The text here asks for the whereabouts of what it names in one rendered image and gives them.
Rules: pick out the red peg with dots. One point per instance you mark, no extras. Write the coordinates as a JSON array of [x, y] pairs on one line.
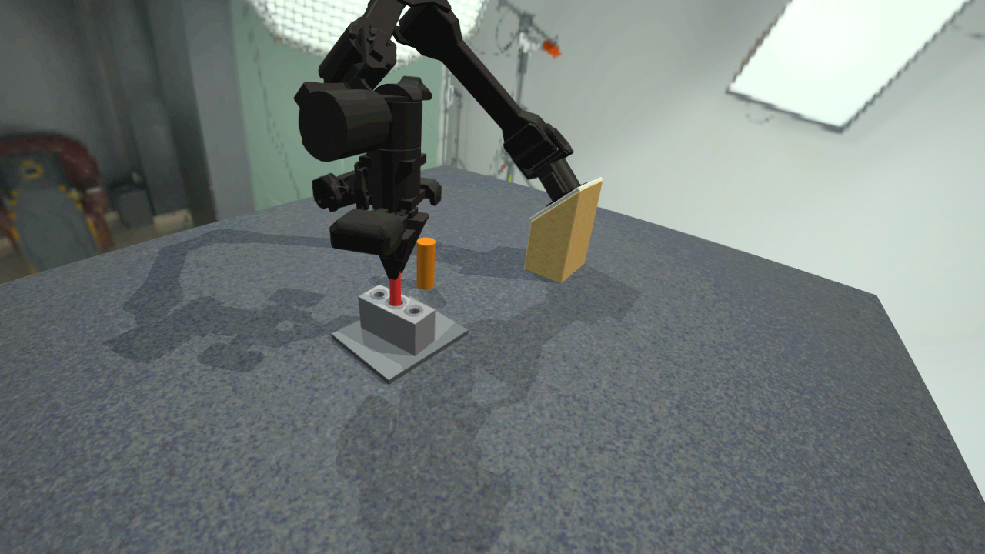
[[395, 291]]

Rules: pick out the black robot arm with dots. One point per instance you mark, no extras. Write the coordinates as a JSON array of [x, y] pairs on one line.
[[343, 116]]

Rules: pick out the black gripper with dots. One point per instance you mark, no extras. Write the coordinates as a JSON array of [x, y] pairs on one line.
[[393, 227]]

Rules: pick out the orange cylinder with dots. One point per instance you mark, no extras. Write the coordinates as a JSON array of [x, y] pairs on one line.
[[425, 263]]

